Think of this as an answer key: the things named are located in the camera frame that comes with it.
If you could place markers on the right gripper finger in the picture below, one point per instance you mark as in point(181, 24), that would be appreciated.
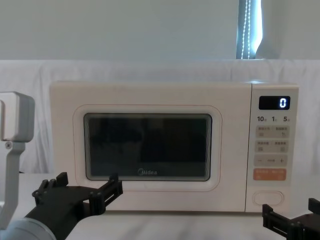
point(315, 206)
point(280, 225)

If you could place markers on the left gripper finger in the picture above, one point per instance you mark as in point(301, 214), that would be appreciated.
point(110, 191)
point(50, 185)

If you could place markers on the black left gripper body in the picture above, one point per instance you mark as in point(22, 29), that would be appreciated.
point(62, 207)

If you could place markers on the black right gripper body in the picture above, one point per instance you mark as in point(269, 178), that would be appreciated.
point(311, 226)

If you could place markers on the white table cloth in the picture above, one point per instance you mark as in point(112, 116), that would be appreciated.
point(175, 227)

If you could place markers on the cream microwave oven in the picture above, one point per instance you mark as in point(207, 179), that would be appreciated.
point(155, 95)

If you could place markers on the white curtain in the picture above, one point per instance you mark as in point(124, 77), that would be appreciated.
point(125, 37)

